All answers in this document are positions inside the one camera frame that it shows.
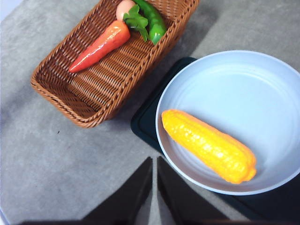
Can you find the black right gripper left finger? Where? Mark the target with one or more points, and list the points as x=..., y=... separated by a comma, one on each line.
x=131, y=199

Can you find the black rectangular tray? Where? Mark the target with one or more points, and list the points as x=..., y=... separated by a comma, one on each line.
x=145, y=124

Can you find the blue round plate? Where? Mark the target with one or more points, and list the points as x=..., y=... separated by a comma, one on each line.
x=234, y=93

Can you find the brown wicker basket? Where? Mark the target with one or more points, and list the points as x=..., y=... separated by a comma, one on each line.
x=112, y=79

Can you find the yellow corn cob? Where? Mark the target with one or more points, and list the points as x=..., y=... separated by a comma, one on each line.
x=206, y=145

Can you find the green pepper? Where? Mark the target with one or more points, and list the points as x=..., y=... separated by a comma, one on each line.
x=155, y=25

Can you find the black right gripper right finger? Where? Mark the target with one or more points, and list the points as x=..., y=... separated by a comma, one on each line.
x=180, y=201

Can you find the orange carrot with green leaves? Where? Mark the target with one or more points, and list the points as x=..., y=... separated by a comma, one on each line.
x=103, y=44

